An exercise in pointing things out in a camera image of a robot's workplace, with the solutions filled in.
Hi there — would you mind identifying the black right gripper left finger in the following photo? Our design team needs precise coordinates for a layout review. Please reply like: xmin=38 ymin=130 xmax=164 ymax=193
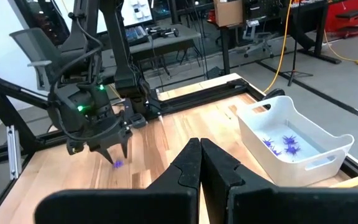
xmin=34 ymin=138 xmax=202 ymax=224

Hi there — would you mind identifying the white plastic bin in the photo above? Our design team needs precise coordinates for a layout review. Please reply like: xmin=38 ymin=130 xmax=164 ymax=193
xmin=236 ymin=95 xmax=356 ymax=187

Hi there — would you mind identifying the brown cardboard box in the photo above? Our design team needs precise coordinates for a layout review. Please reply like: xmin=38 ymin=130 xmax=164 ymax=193
xmin=213 ymin=0 xmax=244 ymax=28

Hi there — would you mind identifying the grey mesh office chair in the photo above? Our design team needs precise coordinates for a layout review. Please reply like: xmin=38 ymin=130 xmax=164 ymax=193
xmin=9 ymin=27 xmax=67 ymax=93

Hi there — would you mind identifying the black tripod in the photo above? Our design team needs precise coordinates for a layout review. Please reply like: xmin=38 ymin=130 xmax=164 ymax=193
xmin=280 ymin=0 xmax=314 ymax=87

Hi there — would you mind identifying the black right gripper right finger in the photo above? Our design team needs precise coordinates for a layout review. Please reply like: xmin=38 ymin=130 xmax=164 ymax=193
xmin=201 ymin=138 xmax=358 ymax=224

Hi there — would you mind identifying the black keyboard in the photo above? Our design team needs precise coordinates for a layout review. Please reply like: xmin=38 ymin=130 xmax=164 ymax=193
xmin=125 ymin=25 xmax=150 ymax=47

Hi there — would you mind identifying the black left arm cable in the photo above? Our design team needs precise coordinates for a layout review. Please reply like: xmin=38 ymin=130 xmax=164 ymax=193
xmin=47 ymin=12 xmax=127 ymax=142

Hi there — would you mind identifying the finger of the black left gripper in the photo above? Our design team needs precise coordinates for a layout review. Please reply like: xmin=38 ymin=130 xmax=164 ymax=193
xmin=87 ymin=126 xmax=121 ymax=165
xmin=116 ymin=119 xmax=133 ymax=159

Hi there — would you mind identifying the black standing desk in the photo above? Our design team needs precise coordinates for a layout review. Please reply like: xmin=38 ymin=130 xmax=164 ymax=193
xmin=206 ymin=0 xmax=343 ymax=75

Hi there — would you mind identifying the white office chair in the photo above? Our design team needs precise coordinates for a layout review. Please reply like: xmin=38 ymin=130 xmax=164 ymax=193
xmin=242 ymin=18 xmax=275 ymax=59

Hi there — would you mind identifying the black table clamp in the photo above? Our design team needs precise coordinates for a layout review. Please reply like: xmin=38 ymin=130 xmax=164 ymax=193
xmin=261 ymin=88 xmax=287 ymax=102

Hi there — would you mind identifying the silver metal bracket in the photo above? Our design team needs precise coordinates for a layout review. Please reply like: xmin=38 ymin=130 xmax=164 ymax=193
xmin=6 ymin=124 xmax=23 ymax=180

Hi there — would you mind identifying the lit desk monitor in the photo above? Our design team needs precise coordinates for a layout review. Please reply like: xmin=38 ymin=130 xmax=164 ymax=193
xmin=119 ymin=0 xmax=155 ymax=29

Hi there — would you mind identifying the yellow cable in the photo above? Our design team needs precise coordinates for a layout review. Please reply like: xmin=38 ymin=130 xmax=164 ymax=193
xmin=263 ymin=0 xmax=358 ymax=94

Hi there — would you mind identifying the black dumbbell-shaped tool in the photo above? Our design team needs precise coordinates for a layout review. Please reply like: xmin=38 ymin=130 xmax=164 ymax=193
xmin=146 ymin=27 xmax=180 ymax=39

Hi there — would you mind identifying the grey desk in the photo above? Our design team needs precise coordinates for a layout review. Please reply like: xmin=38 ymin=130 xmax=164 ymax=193
xmin=99 ymin=24 xmax=202 ymax=80

